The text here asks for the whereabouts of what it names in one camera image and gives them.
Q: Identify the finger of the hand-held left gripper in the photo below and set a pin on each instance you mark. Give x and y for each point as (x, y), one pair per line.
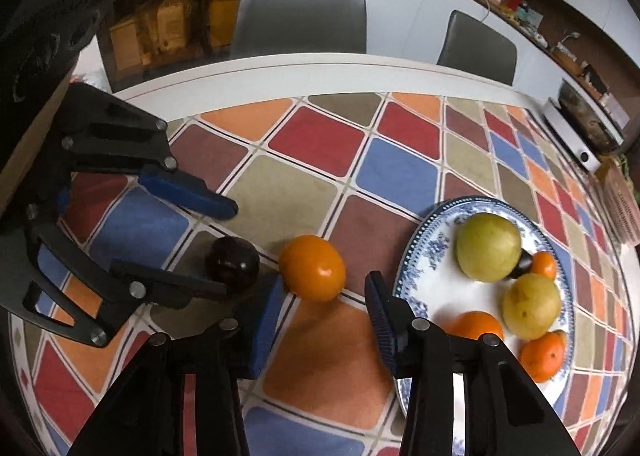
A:
(190, 193)
(165, 283)

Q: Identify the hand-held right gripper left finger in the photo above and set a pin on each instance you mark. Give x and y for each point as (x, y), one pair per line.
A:
(262, 331)

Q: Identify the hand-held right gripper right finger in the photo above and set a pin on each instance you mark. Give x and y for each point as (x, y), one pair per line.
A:
(382, 331)

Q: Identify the blue-rimmed white plate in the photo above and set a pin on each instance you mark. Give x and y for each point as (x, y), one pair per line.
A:
(435, 286)

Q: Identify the dark plum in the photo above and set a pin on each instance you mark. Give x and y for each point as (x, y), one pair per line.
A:
(523, 266)
(233, 263)

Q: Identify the large green-yellow pear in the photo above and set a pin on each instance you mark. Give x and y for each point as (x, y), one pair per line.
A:
(488, 247)

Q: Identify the yellow lemon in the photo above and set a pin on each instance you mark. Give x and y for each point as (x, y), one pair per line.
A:
(531, 306)

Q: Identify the small orange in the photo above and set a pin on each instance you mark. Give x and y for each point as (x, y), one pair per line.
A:
(545, 265)

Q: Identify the colourful checked tablecloth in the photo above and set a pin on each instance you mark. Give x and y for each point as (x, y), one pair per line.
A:
(280, 206)

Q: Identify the glass-front cabinet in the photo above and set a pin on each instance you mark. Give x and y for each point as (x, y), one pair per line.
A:
(170, 11)

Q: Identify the grey chair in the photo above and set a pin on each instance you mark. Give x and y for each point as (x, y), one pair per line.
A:
(300, 18)
(477, 48)

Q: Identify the pink plastic basket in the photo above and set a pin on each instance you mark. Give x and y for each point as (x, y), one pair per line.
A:
(620, 203)

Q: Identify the white sideboard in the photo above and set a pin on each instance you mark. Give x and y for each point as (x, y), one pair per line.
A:
(400, 11)

